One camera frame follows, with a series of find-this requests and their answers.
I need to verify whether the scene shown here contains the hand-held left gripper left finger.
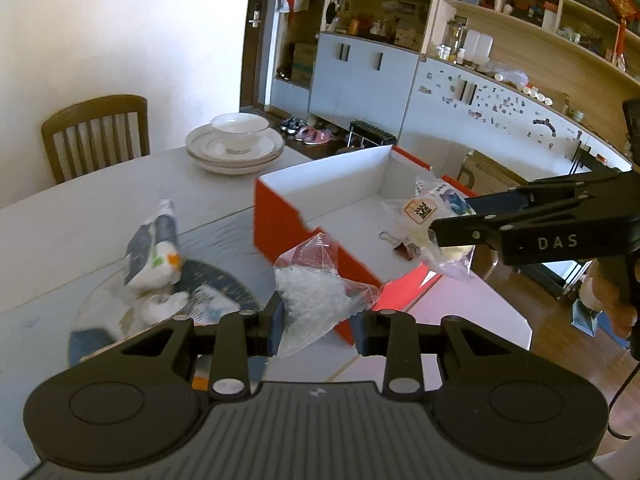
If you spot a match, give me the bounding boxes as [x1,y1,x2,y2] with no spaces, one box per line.
[80,290,286,401]

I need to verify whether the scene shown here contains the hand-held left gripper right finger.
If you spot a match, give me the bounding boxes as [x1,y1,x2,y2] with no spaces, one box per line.
[350,309,507,397]

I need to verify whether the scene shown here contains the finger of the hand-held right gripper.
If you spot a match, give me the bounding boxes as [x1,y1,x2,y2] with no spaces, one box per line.
[467,167,637,221]
[430,185,640,267]

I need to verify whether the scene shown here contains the clear bag of white pieces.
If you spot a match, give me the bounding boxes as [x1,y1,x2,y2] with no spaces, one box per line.
[272,234,383,358]

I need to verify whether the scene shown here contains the clear snack packet brown label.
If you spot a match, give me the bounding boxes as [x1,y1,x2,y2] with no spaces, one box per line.
[402,172,478,283]

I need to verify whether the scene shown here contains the red storage box white inside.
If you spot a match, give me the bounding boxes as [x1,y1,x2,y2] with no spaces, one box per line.
[252,144,483,348]

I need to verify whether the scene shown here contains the grey and white packet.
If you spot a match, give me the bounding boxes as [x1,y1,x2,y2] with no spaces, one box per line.
[122,199,184,291]

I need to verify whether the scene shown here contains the white marble desktop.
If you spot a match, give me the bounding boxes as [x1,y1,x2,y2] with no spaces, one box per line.
[0,142,535,480]

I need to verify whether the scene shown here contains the person's right hand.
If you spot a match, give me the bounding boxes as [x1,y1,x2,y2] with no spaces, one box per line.
[580,261,639,339]

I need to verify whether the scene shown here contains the brown cardboard box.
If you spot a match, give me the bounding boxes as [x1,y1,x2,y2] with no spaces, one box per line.
[469,152,526,197]

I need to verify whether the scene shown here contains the round dark patterned mat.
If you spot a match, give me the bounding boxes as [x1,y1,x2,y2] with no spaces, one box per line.
[67,259,263,366]

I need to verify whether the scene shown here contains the white stickered cabinet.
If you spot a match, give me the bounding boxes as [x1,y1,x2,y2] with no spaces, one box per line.
[400,55,637,188]

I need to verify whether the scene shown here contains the black binder clip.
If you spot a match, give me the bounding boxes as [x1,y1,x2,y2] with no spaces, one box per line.
[379,230,422,262]

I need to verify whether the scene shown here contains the round glass turntable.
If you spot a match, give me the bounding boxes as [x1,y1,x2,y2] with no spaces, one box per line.
[0,204,361,381]

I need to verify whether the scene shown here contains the white printed packet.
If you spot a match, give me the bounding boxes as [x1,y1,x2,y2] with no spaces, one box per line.
[137,284,242,328]

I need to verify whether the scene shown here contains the black shoe rack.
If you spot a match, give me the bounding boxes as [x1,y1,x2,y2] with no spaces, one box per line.
[348,120,399,152]

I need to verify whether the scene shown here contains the white gold-rimmed plate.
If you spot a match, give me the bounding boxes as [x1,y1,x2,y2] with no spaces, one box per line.
[187,147,284,176]
[185,122,286,165]

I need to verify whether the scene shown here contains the white plastic containers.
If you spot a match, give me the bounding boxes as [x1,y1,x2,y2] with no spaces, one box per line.
[462,30,494,64]

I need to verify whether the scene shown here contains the glass jar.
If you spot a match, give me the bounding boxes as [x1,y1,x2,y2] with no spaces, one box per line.
[444,17,469,59]

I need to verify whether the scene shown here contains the blue-grey cabinet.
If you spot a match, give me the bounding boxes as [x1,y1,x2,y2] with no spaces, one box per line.
[307,0,447,137]

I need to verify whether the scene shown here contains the pink shoes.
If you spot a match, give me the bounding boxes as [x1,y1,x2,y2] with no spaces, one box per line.
[296,126,334,146]

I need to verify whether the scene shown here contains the white gold-rimmed bowl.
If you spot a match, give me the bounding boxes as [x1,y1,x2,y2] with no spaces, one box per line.
[210,112,271,155]

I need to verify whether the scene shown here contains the red knot ornament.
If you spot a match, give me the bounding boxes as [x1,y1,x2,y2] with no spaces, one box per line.
[606,0,639,64]

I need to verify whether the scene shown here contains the cardboard box on shelf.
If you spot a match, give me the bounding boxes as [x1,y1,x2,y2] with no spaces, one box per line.
[291,42,317,86]

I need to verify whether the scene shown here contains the brown wooden chair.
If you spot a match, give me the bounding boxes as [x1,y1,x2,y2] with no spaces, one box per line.
[41,94,151,185]

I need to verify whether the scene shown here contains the wooden wall shelf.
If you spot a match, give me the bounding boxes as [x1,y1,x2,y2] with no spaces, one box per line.
[424,0,640,128]

